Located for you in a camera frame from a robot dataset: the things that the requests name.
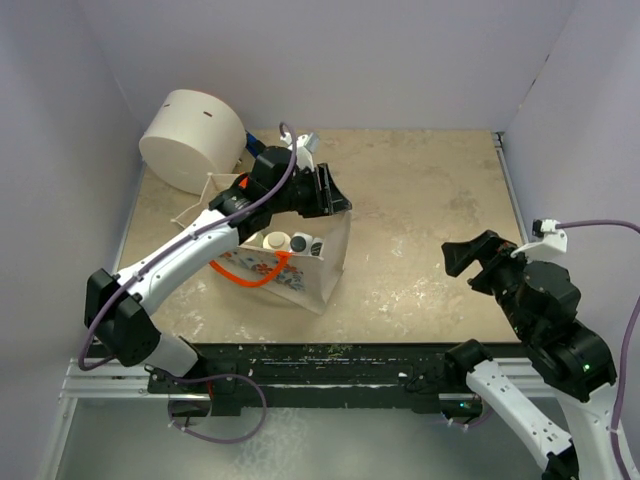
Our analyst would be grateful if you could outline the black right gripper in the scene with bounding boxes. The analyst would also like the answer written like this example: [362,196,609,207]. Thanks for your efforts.
[441,227,540,338]

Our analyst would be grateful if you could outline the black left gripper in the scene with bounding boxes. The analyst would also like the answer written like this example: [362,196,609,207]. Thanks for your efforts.
[269,163,352,219]

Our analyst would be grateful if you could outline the white square bottle dark cap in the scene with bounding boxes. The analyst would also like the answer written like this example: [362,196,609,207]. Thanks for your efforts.
[289,232,313,255]

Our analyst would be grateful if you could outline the canvas bag orange handles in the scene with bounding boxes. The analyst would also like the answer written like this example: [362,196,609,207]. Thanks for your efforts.
[214,211,351,314]

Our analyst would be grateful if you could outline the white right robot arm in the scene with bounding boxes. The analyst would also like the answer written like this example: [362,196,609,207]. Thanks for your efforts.
[441,220,639,479]

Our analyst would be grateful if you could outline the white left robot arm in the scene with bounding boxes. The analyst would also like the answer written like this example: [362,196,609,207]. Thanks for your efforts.
[84,146,352,392]

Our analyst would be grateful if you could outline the beige bottle beige cap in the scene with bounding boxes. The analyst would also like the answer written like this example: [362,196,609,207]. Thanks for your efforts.
[262,231,291,252]

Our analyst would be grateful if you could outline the blue black tool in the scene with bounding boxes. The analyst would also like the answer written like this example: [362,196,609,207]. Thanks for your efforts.
[245,131,266,158]

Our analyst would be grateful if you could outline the green bottle white cap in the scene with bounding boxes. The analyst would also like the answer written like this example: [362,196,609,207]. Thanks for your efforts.
[242,232,264,248]

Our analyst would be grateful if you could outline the large white cylindrical container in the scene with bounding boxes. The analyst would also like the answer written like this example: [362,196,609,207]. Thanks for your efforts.
[139,89,246,195]

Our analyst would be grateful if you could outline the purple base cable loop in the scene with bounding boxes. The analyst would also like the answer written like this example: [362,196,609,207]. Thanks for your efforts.
[167,372,270,444]

